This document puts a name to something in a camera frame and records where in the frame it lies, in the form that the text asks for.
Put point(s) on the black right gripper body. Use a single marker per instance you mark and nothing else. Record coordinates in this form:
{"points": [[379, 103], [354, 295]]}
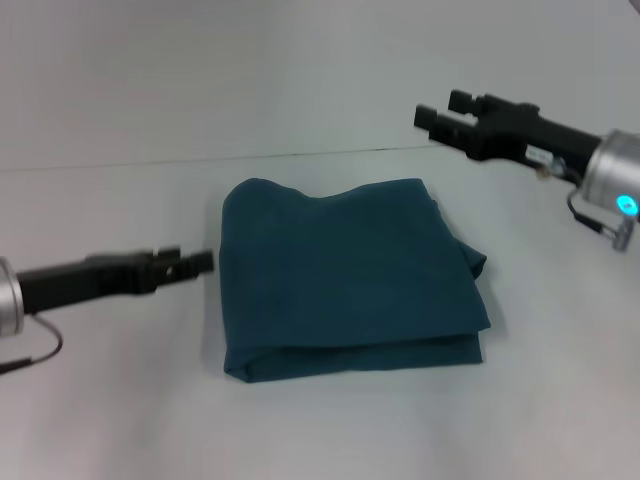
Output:
{"points": [[530, 135]]}

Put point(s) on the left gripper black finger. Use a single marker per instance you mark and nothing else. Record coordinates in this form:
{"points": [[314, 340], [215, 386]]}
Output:
{"points": [[169, 251], [190, 265]]}

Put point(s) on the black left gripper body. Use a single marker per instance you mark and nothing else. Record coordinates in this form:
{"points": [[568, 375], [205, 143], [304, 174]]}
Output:
{"points": [[85, 282]]}

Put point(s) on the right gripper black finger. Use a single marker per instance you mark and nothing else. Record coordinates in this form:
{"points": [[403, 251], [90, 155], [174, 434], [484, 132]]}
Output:
{"points": [[467, 102], [445, 127]]}

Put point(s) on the teal blue shirt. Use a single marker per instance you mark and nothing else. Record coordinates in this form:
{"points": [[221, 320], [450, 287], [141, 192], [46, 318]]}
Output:
{"points": [[350, 280]]}

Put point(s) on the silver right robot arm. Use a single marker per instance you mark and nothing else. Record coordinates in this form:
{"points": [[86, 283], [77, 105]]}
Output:
{"points": [[615, 175]]}

